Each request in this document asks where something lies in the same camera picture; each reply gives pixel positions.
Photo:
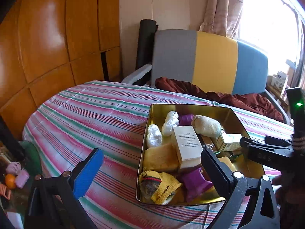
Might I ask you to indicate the yellow sponge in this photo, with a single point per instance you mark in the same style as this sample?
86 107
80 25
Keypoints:
161 159
228 163

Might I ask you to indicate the green tea box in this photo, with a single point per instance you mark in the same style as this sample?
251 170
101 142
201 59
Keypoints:
227 142

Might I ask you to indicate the black rolled mat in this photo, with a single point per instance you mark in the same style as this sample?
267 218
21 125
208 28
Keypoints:
146 38

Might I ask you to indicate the person right hand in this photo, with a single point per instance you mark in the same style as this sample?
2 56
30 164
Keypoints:
290 198

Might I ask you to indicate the maroon blanket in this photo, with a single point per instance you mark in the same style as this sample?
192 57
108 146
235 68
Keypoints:
255 103

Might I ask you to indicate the striped bed sheet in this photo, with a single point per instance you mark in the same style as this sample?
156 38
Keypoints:
110 116

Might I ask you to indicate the purple snack packet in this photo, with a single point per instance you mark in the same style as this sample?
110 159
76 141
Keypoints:
195 184
185 119

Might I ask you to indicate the gold tin box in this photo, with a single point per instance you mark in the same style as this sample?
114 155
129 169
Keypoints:
230 124

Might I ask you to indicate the wooden wardrobe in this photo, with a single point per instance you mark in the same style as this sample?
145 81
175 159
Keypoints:
50 45

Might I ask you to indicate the white carton box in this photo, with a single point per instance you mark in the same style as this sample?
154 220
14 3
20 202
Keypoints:
188 147

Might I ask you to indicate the white appliance box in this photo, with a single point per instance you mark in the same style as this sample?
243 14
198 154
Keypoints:
279 82

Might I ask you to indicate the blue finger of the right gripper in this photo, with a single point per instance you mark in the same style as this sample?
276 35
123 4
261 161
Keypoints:
246 142
279 142

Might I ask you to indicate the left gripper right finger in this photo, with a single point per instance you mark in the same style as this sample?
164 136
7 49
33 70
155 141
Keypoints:
218 172

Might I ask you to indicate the white sock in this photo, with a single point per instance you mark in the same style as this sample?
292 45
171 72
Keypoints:
206 126

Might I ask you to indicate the pink curtain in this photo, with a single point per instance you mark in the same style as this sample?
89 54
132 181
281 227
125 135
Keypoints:
222 17

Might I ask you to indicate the cracker packet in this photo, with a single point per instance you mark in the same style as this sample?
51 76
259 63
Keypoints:
209 143

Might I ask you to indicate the grey yellow blue headboard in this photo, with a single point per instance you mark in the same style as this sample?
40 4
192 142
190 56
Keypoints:
213 63

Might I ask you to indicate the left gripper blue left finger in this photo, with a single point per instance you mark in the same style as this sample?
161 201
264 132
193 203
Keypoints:
85 171

